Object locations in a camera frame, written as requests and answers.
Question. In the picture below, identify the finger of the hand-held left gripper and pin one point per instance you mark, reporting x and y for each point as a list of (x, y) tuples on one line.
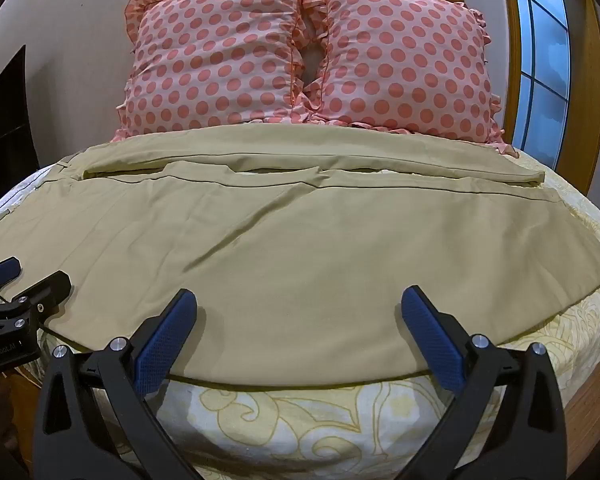
[(50, 287), (2, 269)]

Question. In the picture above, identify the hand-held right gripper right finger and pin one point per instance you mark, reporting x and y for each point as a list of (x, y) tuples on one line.
[(430, 330)]

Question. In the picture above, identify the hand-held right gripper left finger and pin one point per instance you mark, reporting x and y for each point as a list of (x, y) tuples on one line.
[(166, 330)]

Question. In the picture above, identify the olive green bed sheet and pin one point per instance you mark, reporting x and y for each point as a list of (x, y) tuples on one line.
[(290, 260)]

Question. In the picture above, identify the dark furniture panel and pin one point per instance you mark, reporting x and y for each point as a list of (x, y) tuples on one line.
[(5, 125)]

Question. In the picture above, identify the yellow floral bed sheet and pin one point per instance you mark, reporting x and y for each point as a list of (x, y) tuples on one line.
[(300, 425)]

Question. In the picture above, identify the pink polka dot pillow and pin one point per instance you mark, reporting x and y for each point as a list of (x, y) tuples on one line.
[(405, 60), (215, 55)]

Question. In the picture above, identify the window with wooden frame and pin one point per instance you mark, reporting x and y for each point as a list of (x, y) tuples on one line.
[(545, 60)]

